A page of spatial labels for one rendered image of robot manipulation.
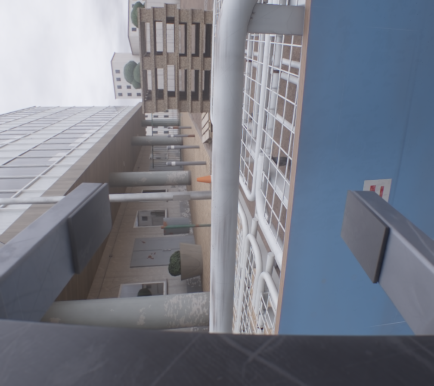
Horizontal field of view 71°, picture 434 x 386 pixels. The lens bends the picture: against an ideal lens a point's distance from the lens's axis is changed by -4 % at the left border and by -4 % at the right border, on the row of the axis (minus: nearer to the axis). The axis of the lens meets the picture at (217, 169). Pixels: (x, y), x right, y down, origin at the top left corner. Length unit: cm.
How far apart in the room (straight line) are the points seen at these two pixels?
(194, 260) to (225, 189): 890
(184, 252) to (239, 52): 894
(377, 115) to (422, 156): 6
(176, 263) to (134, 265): 235
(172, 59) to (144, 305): 419
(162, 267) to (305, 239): 1064
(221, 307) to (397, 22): 27
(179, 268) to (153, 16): 683
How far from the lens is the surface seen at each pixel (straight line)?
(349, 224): 17
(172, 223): 672
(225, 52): 23
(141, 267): 1098
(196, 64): 393
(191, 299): 612
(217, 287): 29
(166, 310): 605
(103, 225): 16
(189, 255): 913
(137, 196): 548
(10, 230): 669
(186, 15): 395
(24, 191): 974
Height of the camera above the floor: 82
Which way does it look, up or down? 8 degrees down
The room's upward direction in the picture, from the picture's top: 91 degrees counter-clockwise
